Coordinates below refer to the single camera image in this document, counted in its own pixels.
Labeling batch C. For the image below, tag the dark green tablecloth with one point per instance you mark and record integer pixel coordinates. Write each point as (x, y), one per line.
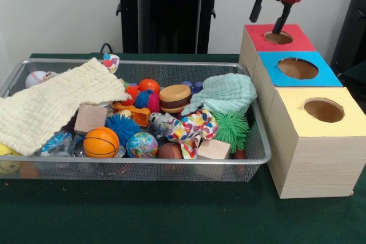
(356, 72)
(171, 215)

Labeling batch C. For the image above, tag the plain wooden cube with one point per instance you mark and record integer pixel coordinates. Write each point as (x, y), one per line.
(213, 149)

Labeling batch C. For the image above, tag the cream waffle cloth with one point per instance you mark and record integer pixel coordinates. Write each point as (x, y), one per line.
(43, 107)

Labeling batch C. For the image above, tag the orange basketball toy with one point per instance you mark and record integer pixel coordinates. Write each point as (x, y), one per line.
(101, 142)

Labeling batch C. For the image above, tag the black stand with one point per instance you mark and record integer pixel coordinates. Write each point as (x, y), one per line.
(351, 27)

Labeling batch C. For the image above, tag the green spiky ball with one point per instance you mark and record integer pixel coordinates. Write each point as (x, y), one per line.
(231, 128)

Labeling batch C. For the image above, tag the brown football toy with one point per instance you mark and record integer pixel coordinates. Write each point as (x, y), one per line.
(170, 151)

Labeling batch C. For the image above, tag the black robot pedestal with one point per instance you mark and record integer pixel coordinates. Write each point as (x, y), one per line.
(128, 12)

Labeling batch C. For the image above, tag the mint green waffle cloth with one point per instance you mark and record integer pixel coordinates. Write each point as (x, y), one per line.
(226, 92)

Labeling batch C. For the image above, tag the blue spiky ball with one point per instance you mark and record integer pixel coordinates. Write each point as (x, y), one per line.
(123, 127)

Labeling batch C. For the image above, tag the striped wooden burger toy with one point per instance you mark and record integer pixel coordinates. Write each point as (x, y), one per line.
(175, 98)

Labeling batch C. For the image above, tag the globe print ball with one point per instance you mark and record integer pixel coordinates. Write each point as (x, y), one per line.
(142, 145)

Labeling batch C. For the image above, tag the colourful patterned cloth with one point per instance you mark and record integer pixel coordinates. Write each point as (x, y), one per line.
(194, 129)

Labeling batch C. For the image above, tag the wooden three-hole box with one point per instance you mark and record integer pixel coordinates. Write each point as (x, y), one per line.
(314, 164)

